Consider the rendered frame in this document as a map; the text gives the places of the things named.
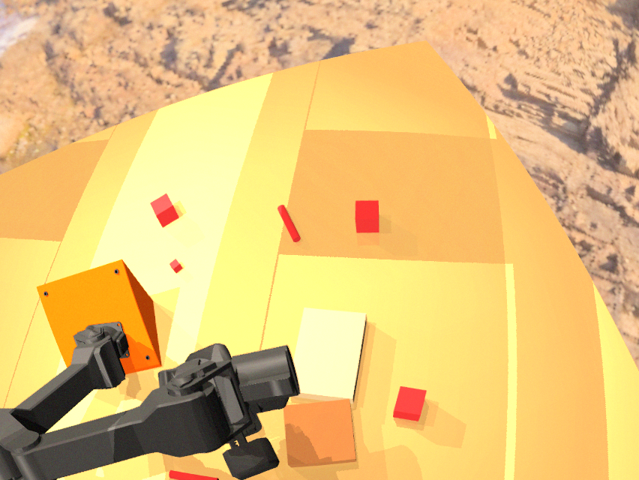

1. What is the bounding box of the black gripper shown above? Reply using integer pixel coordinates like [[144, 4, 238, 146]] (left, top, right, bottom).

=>
[[184, 343, 280, 480]]

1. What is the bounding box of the red cylinder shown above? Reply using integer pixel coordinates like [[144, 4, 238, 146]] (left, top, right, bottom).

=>
[[169, 470, 219, 480], [277, 205, 301, 242]]

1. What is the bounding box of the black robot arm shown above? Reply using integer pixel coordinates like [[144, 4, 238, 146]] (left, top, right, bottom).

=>
[[0, 322, 301, 480]]

